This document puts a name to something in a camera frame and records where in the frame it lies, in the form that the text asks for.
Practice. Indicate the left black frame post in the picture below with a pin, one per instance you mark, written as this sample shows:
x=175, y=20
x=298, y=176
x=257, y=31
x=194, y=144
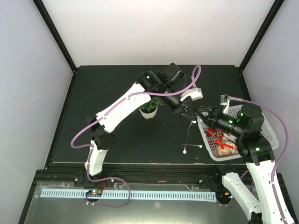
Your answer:
x=54, y=32

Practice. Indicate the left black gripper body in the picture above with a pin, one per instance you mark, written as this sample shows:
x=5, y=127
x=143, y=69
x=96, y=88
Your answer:
x=183, y=107

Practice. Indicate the white bulb string lights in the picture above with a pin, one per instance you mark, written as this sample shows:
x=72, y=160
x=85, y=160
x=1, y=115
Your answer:
x=188, y=137

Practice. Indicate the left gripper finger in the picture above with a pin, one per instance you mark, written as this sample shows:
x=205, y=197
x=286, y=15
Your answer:
x=190, y=114
x=194, y=110

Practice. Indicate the small green christmas tree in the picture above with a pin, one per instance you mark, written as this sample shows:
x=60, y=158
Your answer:
x=149, y=109

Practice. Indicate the small circuit board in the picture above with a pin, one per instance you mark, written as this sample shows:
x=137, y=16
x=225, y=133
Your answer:
x=224, y=195
x=94, y=193

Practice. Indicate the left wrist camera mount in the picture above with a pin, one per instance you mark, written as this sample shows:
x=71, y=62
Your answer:
x=194, y=94

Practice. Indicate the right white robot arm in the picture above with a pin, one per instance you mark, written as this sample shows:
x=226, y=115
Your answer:
x=269, y=206

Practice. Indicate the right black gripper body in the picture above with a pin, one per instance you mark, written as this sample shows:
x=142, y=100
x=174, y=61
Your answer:
x=214, y=117

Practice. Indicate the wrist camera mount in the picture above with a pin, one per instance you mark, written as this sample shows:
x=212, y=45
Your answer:
x=224, y=102
x=194, y=94

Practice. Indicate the right small circuit board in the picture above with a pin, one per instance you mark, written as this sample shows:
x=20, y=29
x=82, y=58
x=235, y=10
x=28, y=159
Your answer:
x=224, y=195

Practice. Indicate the black frame post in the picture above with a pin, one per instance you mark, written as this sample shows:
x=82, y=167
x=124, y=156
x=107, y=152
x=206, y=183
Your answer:
x=54, y=32
x=273, y=11

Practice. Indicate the white perforated plastic basket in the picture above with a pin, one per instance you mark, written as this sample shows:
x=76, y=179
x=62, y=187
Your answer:
x=210, y=143

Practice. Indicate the right black frame post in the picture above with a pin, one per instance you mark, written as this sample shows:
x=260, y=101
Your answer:
x=273, y=11

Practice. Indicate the white slotted cable duct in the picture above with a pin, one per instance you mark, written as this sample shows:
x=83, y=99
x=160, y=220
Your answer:
x=133, y=195

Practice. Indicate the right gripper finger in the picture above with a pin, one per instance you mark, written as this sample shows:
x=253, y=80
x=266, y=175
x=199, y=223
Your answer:
x=203, y=116
x=204, y=109

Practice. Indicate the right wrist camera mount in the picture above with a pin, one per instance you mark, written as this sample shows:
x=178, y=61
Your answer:
x=224, y=102

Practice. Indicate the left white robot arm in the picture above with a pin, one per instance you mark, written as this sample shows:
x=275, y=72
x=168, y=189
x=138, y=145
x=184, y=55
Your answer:
x=148, y=86

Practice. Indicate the left small circuit board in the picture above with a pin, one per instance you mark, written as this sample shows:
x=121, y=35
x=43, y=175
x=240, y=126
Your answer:
x=94, y=193

